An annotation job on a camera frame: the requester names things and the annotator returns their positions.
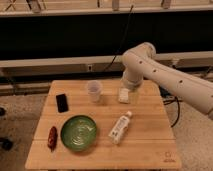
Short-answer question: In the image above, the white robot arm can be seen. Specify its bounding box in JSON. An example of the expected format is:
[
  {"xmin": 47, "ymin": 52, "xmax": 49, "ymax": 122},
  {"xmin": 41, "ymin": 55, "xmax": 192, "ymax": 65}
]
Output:
[{"xmin": 121, "ymin": 42, "xmax": 213, "ymax": 120}]

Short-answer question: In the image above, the black smartphone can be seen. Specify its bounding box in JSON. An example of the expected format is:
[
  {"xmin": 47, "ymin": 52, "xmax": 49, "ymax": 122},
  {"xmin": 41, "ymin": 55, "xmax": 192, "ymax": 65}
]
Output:
[{"xmin": 56, "ymin": 94, "xmax": 68, "ymax": 113}]

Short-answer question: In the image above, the clear plastic cup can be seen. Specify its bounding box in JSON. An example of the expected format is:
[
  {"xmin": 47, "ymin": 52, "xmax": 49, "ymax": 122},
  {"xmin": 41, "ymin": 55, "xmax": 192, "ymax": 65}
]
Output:
[{"xmin": 86, "ymin": 80, "xmax": 102, "ymax": 102}]

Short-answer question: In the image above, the wooden folding table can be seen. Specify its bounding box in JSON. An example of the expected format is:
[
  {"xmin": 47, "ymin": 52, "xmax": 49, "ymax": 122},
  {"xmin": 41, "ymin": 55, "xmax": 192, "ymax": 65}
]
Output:
[{"xmin": 25, "ymin": 79, "xmax": 181, "ymax": 170}]

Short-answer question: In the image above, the green bowl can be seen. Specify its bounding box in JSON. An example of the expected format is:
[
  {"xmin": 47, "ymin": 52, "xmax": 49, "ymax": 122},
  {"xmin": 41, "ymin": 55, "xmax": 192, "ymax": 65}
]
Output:
[{"xmin": 60, "ymin": 115, "xmax": 97, "ymax": 152}]

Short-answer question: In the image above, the black cable by arm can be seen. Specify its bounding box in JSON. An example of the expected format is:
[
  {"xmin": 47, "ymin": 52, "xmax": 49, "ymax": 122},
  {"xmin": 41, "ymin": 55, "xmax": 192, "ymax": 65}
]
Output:
[{"xmin": 163, "ymin": 94, "xmax": 183, "ymax": 128}]

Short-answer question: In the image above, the black hanging cable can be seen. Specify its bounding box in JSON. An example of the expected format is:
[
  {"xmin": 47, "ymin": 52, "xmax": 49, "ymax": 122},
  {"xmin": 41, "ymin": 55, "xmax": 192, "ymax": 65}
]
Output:
[{"xmin": 101, "ymin": 3, "xmax": 135, "ymax": 73}]

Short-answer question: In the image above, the white plastic bottle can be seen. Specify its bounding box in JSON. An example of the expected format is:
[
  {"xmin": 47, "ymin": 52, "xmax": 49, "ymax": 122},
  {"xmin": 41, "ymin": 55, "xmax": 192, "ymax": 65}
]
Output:
[{"xmin": 108, "ymin": 111, "xmax": 132, "ymax": 145}]

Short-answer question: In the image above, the red chili pepper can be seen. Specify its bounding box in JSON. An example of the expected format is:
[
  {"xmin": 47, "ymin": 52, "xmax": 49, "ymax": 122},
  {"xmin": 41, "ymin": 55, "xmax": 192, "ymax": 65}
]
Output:
[{"xmin": 47, "ymin": 126, "xmax": 58, "ymax": 151}]

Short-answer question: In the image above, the white sponge block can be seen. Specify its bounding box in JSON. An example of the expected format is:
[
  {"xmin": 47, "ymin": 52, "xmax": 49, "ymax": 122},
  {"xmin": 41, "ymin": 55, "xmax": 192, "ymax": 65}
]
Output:
[{"xmin": 118, "ymin": 88, "xmax": 129, "ymax": 104}]

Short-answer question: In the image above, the white wall socket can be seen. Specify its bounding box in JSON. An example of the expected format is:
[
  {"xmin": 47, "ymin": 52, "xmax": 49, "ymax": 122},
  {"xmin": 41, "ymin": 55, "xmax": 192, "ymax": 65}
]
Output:
[{"xmin": 88, "ymin": 65, "xmax": 92, "ymax": 72}]

